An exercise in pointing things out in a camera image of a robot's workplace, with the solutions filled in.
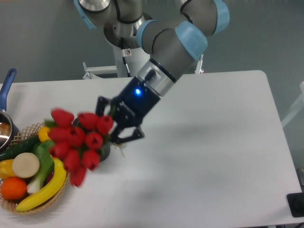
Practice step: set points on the black device at edge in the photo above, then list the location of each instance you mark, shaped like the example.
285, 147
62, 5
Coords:
296, 204

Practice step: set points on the red tulip bouquet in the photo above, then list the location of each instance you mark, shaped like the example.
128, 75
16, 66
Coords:
77, 147

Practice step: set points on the blue handled saucepan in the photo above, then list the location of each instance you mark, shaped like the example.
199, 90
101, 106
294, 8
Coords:
8, 130

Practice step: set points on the yellow banana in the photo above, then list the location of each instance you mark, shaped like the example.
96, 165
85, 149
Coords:
48, 191

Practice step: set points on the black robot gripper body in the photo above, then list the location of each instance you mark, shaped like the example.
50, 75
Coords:
133, 103

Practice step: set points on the beige round disc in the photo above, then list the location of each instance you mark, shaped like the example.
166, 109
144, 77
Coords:
25, 165

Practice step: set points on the yellow lemon squash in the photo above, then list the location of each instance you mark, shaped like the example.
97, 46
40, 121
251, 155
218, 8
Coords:
43, 133

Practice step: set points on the green bok choy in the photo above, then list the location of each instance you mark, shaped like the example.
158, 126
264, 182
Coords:
46, 166

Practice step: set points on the silver table clamp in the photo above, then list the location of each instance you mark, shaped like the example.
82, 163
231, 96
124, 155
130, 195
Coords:
199, 69

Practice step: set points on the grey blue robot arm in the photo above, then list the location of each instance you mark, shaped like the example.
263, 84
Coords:
155, 55

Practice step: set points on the green cucumber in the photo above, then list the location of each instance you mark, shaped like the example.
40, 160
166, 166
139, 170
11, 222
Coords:
13, 151

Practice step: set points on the yellow bell pepper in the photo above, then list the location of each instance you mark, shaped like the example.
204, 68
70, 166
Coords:
6, 170

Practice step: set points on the dark grey ribbed vase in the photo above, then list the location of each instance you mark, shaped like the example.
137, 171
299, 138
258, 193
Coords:
104, 151

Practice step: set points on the white frame at right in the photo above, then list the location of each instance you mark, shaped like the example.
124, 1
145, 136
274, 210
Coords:
294, 108

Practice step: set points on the orange fruit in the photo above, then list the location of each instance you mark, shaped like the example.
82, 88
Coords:
13, 188

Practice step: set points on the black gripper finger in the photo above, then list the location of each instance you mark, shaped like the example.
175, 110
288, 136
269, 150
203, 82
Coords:
102, 103
121, 135

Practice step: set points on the woven wicker basket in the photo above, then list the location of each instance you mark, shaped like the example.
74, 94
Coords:
10, 205

